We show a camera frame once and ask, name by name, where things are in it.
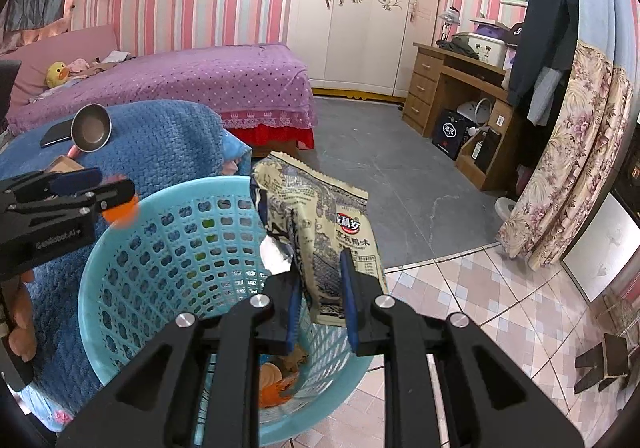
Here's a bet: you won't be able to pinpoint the beige phone case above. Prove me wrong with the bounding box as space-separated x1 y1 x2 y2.
44 155 86 175

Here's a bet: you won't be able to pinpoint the small wooden stool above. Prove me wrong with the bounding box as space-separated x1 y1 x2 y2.
575 333 631 394

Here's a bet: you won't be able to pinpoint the small orange toy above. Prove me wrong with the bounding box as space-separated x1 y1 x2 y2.
102 173 140 229

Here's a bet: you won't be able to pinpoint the dark hanging clothing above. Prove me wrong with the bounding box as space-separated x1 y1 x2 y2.
507 0 581 126

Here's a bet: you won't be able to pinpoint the black phone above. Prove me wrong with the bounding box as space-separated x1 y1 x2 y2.
40 120 76 149

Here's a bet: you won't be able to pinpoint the beige floral door curtain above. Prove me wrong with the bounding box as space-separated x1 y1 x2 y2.
496 42 636 271

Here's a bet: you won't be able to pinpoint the silver snack wrapper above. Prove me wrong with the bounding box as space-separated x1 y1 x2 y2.
249 151 390 327

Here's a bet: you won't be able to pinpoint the purple bag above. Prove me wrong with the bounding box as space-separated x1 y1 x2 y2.
475 25 511 41

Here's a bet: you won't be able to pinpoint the clothes pile on bed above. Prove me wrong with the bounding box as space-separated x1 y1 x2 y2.
92 50 136 73

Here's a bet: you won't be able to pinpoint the light blue plastic basket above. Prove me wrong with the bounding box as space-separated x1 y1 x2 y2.
77 175 376 446

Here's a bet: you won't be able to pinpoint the white leaning board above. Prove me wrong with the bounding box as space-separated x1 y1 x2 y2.
560 193 640 303

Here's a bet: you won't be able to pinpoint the person's left hand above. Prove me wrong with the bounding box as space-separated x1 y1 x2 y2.
7 270 38 364

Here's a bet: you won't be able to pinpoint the wooden desk with drawers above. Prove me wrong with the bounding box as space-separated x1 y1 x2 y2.
402 42 523 191

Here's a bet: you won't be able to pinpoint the yellow duck plush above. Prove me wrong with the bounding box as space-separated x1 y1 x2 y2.
46 62 68 89

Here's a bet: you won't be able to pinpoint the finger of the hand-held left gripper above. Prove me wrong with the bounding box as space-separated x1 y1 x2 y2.
0 168 102 203
12 179 137 225

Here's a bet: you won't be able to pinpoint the white wardrobe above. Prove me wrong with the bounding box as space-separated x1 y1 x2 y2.
287 0 443 98

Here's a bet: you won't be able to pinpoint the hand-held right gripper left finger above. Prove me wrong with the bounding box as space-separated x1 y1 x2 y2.
56 270 304 448

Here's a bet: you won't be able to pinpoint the purple dotted bed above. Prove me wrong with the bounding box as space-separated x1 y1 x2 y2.
5 44 318 151

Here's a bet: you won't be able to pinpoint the white floor bowl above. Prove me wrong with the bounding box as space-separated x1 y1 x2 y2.
495 198 518 229

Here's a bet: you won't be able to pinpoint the white storage box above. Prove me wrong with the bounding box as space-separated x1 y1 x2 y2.
467 34 511 68

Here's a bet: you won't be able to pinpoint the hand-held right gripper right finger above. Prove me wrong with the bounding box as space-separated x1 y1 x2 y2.
340 248 586 448

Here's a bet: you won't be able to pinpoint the pink covered headboard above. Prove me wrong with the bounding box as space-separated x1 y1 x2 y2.
0 24 121 98

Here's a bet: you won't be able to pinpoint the desk lamp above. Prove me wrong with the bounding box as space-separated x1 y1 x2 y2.
437 6 462 48

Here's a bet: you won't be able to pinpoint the pink steel cup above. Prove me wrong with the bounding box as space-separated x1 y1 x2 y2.
69 104 113 159

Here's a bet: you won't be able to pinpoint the white fan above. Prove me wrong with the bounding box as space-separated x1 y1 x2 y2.
457 98 493 129

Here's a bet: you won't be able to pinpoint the black paper bag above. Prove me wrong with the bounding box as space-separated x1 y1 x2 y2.
432 110 471 161

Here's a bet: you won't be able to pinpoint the dark clothes on desk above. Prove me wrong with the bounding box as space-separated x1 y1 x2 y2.
436 35 481 61

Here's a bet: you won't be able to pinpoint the pale blue floral sheet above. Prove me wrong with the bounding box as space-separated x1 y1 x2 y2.
15 378 81 434

